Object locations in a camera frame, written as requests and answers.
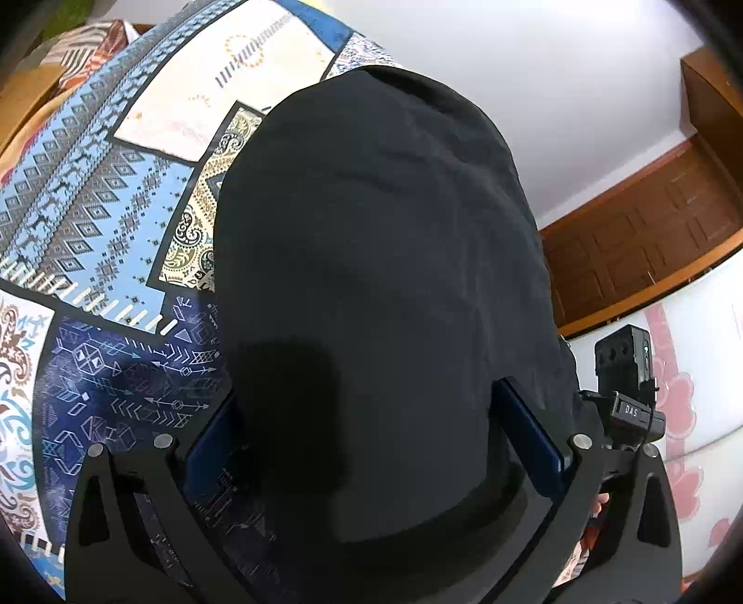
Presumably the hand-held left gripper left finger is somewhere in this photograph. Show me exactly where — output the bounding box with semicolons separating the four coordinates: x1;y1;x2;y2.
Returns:
63;389;257;604

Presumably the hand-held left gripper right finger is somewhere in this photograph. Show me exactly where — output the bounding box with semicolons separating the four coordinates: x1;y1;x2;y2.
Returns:
493;376;684;604

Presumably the black zip hoodie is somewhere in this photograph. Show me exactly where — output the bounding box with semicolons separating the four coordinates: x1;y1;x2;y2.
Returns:
212;65;605;604

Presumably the brown wooden panel door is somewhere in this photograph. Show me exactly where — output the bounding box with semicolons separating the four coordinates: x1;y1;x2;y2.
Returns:
540;139;743;332

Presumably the blue patchwork patterned bedspread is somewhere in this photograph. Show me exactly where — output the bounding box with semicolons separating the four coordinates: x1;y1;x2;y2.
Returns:
0;0;401;602

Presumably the brown board with flower cutouts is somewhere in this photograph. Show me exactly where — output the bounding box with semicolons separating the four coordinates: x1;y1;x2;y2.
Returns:
0;61;71;158

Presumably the brown striped cloth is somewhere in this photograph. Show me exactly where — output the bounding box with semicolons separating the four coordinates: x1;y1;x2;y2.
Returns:
40;20;143;91

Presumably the green patterned cloth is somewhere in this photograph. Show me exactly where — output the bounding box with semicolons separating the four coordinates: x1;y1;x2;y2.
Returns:
43;0;102;33

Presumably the pink wall decal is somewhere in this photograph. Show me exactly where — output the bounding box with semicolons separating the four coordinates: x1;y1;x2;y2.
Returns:
643;302;743;582

